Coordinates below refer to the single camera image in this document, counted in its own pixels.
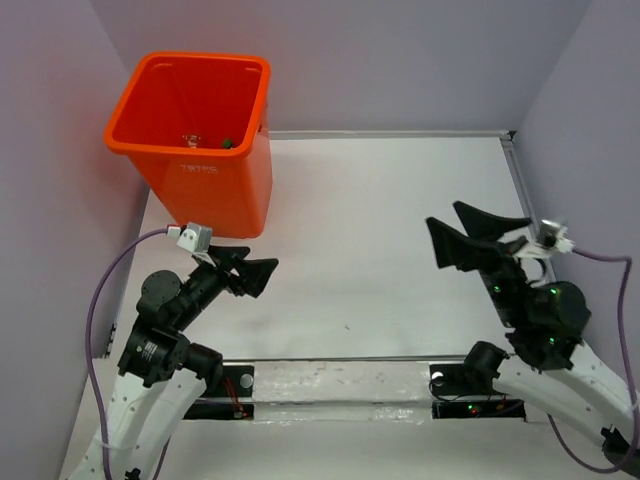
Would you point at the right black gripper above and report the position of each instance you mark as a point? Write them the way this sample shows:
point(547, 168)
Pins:
point(461, 250)

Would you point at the orange plastic bin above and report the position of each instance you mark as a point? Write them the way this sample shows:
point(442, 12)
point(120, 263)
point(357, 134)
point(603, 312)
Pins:
point(216, 96)

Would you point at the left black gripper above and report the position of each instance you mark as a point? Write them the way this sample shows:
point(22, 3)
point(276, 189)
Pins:
point(253, 273)

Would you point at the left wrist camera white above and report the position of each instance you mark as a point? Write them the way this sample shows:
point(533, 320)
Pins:
point(192, 237)

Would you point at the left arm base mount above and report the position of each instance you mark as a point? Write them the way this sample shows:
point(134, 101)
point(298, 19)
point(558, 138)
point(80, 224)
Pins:
point(230, 400)

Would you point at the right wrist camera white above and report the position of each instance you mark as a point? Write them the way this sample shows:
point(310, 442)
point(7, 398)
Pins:
point(551, 239)

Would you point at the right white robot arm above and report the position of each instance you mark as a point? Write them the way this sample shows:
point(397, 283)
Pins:
point(550, 366)

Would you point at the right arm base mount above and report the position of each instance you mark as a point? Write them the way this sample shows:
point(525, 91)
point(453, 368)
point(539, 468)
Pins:
point(455, 397)

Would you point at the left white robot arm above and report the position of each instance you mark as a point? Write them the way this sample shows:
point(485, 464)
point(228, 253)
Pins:
point(161, 373)

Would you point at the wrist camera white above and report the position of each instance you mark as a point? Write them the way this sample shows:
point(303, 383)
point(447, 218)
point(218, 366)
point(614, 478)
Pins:
point(551, 239)
point(192, 237)

